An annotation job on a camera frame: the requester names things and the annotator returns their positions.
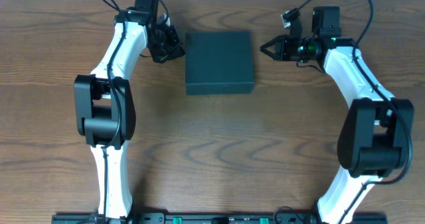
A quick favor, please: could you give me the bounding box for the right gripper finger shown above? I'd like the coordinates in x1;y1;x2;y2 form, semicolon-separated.
260;48;276;60
260;38;276;50

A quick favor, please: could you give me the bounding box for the dark green gift box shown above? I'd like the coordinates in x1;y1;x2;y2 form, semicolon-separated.
185;31;255;95

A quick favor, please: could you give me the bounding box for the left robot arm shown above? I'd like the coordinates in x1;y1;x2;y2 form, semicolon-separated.
74;0;185;223

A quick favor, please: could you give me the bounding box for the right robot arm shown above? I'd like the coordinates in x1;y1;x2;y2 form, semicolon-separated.
260;7;414;223

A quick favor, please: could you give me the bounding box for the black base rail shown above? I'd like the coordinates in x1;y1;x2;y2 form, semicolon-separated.
50;211;388;224

